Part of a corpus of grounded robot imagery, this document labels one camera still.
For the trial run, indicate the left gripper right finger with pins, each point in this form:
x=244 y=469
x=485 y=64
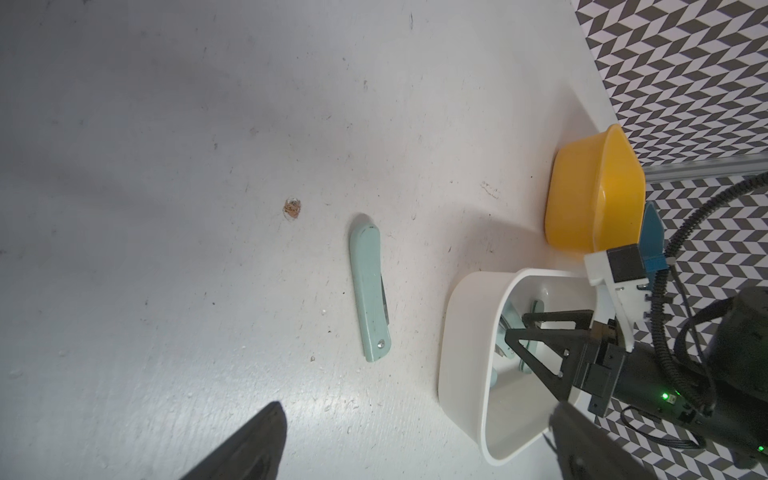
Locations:
x=585 y=452

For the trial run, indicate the white storage box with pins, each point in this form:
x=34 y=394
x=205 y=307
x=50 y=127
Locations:
x=501 y=408

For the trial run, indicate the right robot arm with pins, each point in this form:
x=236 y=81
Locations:
x=711 y=379

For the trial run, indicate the yellow storage box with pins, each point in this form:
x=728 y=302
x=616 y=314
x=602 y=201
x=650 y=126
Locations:
x=596 y=194

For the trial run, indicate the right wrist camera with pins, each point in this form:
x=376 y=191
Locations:
x=620 y=280

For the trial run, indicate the dark teal storage box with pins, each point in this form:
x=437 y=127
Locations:
x=651 y=242

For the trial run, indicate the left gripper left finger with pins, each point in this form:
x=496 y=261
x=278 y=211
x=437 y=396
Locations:
x=253 y=452

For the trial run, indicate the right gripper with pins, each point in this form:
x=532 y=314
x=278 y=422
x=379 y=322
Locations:
x=562 y=350

